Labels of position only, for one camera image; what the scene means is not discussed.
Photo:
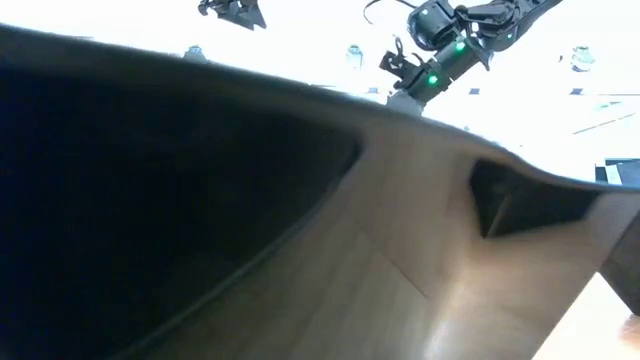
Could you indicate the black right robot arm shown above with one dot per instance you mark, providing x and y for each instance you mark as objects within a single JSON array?
[{"x": 500, "y": 12}]

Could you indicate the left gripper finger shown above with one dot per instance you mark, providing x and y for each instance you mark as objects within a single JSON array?
[{"x": 247, "y": 17}]

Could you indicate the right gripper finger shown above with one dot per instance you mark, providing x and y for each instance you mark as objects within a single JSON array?
[{"x": 405, "y": 104}]

